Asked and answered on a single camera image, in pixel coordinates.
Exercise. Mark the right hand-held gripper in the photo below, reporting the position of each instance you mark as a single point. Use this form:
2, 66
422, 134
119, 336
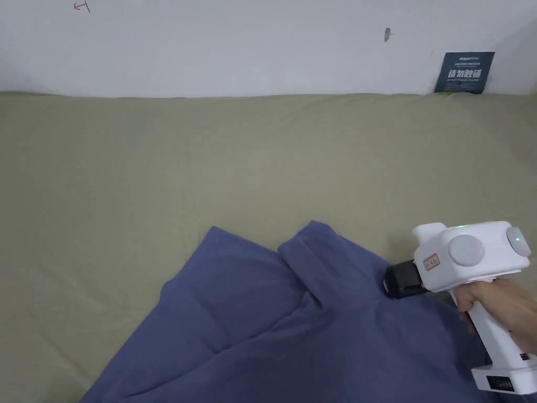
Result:
461, 268

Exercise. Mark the dark blue shirt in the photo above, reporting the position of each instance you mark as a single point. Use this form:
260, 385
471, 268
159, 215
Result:
293, 327

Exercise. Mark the person's right hand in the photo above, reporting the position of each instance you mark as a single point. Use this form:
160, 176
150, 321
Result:
503, 304

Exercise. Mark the dark teal sign card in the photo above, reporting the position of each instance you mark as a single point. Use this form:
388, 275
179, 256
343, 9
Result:
463, 72

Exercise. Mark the bed with beige sheet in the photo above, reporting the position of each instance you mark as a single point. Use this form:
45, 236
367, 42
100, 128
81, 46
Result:
209, 159

